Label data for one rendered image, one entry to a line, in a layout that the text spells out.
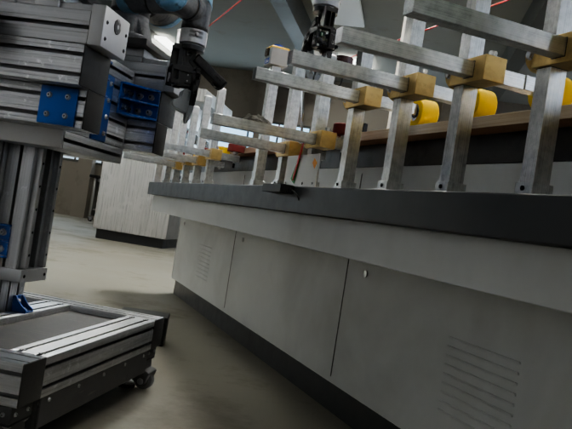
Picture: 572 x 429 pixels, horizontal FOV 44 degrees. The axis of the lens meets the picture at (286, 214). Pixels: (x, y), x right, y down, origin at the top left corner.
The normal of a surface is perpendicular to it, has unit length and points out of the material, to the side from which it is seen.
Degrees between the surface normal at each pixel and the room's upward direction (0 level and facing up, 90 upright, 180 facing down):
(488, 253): 90
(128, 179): 90
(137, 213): 90
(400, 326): 90
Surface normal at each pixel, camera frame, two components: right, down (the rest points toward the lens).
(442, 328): -0.92, -0.15
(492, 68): 0.35, 0.05
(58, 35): -0.16, -0.04
